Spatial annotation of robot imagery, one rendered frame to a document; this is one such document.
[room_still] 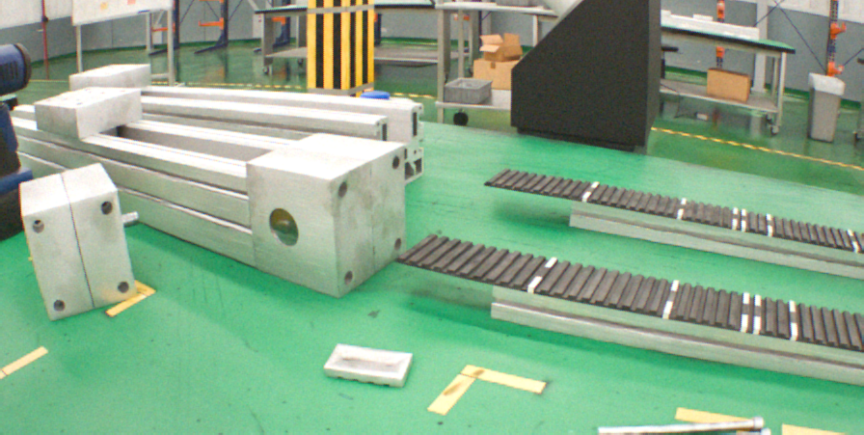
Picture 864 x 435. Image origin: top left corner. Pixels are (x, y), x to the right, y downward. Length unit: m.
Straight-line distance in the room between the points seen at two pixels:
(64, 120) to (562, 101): 0.73
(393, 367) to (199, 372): 0.13
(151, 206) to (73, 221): 0.18
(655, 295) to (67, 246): 0.44
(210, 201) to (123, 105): 0.28
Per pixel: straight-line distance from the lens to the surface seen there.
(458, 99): 3.67
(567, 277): 0.44
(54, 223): 0.48
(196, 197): 0.56
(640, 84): 0.92
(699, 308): 0.42
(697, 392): 0.39
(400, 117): 0.71
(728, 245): 0.59
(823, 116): 5.45
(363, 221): 0.48
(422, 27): 9.19
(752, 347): 0.43
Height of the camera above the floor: 1.01
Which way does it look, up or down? 20 degrees down
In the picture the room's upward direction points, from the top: straight up
